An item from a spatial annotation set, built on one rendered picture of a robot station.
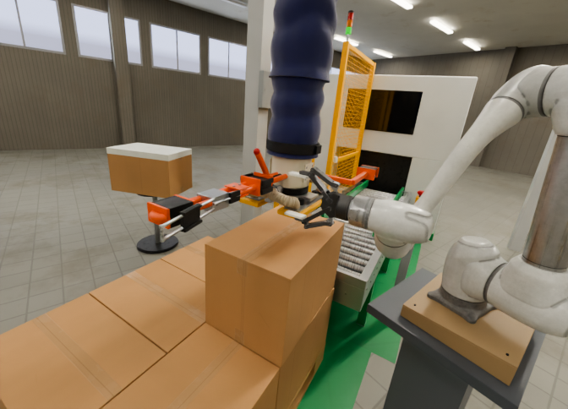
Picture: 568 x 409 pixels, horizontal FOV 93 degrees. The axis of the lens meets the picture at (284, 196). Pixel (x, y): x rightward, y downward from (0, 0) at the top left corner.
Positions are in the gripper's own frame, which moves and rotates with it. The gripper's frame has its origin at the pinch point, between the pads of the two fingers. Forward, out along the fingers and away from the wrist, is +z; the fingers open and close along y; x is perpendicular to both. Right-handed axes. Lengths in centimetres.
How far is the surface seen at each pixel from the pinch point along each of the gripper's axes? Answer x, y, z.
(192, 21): 562, -240, 660
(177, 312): -7, 68, 49
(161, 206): -37.2, -2.3, 14.3
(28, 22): 222, -154, 788
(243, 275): -4.2, 35.4, 14.8
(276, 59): 16.2, -42.5, 19.2
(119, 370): -38, 68, 43
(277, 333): -4, 53, -2
